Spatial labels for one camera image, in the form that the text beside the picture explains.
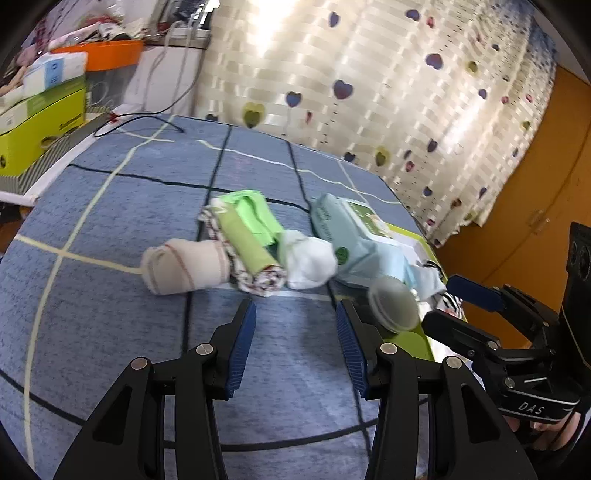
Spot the beige sock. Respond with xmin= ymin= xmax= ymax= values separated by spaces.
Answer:
xmin=140 ymin=238 xmax=230 ymax=296

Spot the olive green cloth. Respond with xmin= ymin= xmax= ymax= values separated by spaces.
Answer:
xmin=213 ymin=202 xmax=279 ymax=275

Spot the right hand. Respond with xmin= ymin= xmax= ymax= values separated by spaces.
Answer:
xmin=504 ymin=412 xmax=589 ymax=451

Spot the striped sock in box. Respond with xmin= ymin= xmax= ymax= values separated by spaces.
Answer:
xmin=422 ymin=260 xmax=464 ymax=320

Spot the wooden wardrobe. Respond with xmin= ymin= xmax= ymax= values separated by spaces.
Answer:
xmin=437 ymin=68 xmax=590 ymax=309

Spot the blue face mask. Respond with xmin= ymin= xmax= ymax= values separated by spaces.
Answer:
xmin=409 ymin=264 xmax=446 ymax=301

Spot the clear round plastic container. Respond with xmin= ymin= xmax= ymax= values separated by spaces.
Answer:
xmin=368 ymin=276 xmax=420 ymax=334

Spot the green white cardboard box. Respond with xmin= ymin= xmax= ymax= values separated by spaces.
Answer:
xmin=359 ymin=222 xmax=463 ymax=365

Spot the blue plaid bed sheet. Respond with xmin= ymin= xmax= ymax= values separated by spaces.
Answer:
xmin=1 ymin=118 xmax=417 ymax=479

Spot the wet wipes pack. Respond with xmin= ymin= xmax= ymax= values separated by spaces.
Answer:
xmin=311 ymin=193 xmax=416 ymax=288

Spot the white balled sock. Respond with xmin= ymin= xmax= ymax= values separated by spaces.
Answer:
xmin=277 ymin=230 xmax=338 ymax=290

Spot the heart pattern curtain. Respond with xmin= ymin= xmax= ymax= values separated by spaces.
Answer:
xmin=195 ymin=1 xmax=557 ymax=245

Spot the bright green folded cloth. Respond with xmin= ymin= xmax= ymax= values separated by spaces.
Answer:
xmin=221 ymin=190 xmax=284 ymax=247

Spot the lime green box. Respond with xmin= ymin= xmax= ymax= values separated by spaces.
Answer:
xmin=1 ymin=76 xmax=86 ymax=177

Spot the white tissue pack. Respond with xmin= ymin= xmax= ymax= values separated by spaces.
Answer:
xmin=23 ymin=52 xmax=87 ymax=98

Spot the orange storage bin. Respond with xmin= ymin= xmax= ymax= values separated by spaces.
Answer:
xmin=53 ymin=40 xmax=143 ymax=72

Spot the black cable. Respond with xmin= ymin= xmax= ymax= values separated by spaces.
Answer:
xmin=93 ymin=68 xmax=205 ymax=139

